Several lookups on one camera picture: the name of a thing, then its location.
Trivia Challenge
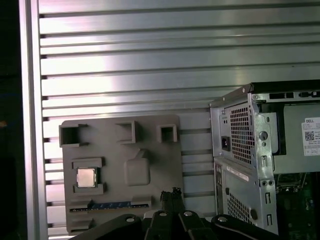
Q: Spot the silver CPU chip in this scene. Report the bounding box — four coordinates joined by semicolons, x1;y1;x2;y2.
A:
76;166;97;188

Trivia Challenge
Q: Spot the grey plastic parts rack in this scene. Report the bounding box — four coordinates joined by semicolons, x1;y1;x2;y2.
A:
58;114;183;237

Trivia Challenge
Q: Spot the bare RAM stick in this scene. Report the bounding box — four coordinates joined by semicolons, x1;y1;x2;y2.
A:
69;201;150;213

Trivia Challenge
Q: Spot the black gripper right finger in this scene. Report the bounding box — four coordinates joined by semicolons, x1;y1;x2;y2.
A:
172;186;280;240

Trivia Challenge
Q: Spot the green motherboard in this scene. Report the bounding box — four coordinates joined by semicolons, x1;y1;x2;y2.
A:
274;172;320;240

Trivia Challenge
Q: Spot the grey power supply unit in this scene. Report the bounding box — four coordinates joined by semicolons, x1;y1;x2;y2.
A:
217;103;320;173

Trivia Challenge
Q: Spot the black PC case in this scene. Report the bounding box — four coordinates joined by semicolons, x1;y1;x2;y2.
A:
208;81;320;240

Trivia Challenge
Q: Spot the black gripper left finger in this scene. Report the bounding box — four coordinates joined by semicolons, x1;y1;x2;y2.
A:
67;190;174;240

